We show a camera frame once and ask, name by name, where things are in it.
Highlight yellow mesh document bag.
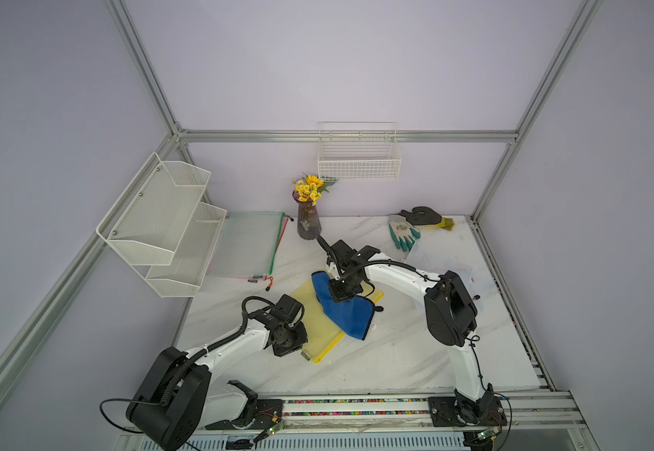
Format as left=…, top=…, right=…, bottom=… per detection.
left=291, top=278, right=383, bottom=363

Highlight blue microfiber cleaning cloth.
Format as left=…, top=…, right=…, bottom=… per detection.
left=311, top=272, right=384, bottom=340

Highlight red zipper mesh document bag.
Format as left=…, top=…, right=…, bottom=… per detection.
left=406, top=239, right=478, bottom=296

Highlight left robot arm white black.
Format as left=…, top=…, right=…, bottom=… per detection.
left=126, top=295, right=308, bottom=450

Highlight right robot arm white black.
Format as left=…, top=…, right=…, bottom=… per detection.
left=312, top=237, right=495, bottom=411

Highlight green zipper mesh document bag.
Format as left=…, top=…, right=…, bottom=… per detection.
left=207, top=212, right=293, bottom=292

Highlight dark purple glass vase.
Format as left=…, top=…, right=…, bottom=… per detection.
left=293, top=191, right=322, bottom=241

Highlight green white work glove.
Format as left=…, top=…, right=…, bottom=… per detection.
left=388, top=215, right=421, bottom=252

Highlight black yellow work glove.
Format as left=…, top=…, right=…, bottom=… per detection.
left=399, top=206, right=455, bottom=231

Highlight yellow artificial flowers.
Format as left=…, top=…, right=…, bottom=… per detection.
left=292, top=174, right=336, bottom=206

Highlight white two-tier mesh shelf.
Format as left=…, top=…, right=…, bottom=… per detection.
left=96, top=153, right=227, bottom=298

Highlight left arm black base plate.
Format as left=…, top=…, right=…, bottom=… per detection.
left=204, top=398, right=285, bottom=430

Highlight white wire wall basket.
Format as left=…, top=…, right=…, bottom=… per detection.
left=317, top=121, right=402, bottom=182

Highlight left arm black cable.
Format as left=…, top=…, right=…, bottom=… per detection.
left=98, top=397, right=165, bottom=435

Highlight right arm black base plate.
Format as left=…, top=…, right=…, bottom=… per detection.
left=427, top=393, right=507, bottom=428

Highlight aluminium frame rail base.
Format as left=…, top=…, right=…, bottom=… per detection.
left=113, top=390, right=601, bottom=451

